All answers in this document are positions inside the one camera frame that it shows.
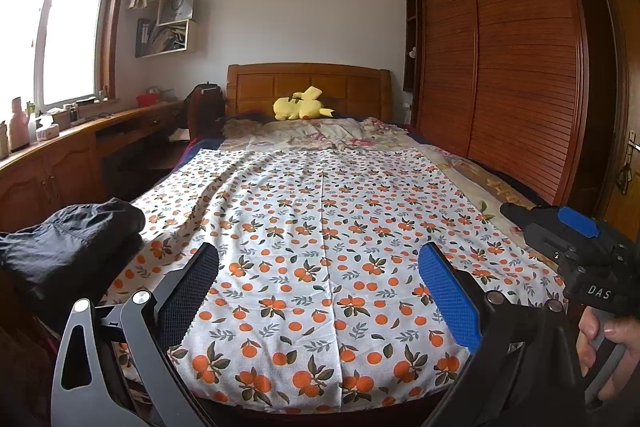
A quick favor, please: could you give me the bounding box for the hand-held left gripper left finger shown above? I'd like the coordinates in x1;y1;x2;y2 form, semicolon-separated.
50;243;221;427

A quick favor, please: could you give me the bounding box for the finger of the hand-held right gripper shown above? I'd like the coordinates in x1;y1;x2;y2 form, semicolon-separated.
500;202;563;260
556;206;602;239

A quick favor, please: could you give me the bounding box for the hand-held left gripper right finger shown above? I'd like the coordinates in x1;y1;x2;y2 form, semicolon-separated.
417;243;587;427

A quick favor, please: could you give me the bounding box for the pile of dark clothes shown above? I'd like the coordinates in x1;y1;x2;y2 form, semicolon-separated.
0;199;147;333

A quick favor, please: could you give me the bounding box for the person's right hand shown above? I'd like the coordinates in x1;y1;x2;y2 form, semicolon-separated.
575;307;640;408

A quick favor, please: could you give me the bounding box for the orange fruit print bedsheet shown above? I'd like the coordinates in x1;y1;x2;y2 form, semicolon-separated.
99;148;569;411

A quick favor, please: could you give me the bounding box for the wooden door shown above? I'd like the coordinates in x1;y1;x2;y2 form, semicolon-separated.
590;0;640;228

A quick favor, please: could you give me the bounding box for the wooden slatted wardrobe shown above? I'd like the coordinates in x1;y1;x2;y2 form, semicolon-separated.
404;0;617;208

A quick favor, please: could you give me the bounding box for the wooden desk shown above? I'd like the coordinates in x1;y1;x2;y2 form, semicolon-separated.
0;99;189;230

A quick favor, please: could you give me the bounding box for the floral quilt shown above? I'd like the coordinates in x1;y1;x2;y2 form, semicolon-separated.
220;117;532;204

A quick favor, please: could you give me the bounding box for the white tissue box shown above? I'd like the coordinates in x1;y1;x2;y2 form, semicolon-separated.
35;116;61;142

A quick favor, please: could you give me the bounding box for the wooden bed headboard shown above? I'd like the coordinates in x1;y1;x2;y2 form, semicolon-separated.
226;62;392;122

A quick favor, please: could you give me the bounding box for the yellow plush toy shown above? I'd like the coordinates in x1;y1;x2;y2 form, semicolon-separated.
273;85;334;122

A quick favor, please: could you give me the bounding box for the pink bottle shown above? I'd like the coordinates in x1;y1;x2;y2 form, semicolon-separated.
7;96;30;153

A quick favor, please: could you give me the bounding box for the window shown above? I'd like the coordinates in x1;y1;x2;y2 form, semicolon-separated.
0;0;137;118

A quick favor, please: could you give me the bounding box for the white wall shelf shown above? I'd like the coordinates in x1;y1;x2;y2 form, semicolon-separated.
135;0;204;59

